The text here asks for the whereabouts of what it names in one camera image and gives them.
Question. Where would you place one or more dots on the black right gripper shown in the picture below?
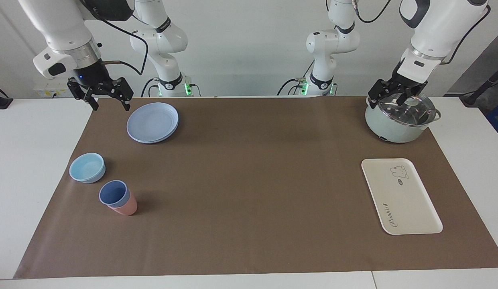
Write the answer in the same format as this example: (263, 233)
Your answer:
(94, 78)

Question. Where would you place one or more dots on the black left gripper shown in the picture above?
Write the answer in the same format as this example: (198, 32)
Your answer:
(407, 82)

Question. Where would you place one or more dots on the blue ribbed cup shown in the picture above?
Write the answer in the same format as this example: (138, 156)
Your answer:
(113, 193)

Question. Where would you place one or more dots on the pink cup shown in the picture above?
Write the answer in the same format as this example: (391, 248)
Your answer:
(128, 208)

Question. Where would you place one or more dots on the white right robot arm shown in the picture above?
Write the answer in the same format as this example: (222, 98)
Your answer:
(60, 24)

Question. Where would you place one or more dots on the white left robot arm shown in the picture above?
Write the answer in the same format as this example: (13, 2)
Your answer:
(445, 24)

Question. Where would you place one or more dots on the cream rabbit print tray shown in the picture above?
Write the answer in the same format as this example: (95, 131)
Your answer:
(401, 196)

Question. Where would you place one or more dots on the glass pot lid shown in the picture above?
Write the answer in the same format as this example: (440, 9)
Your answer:
(413, 114)

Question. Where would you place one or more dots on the mint green cooking pot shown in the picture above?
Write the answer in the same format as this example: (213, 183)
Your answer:
(389, 130)

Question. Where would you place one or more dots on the pale blue plate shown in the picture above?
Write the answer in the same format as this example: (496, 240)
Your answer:
(152, 122)

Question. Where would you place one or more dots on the light blue bowl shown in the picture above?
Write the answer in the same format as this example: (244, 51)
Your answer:
(87, 167)

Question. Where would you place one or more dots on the black stand foot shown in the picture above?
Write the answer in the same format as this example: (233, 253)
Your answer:
(0, 102)
(475, 94)

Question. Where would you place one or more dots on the brown table mat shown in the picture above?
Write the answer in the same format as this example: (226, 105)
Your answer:
(253, 180)

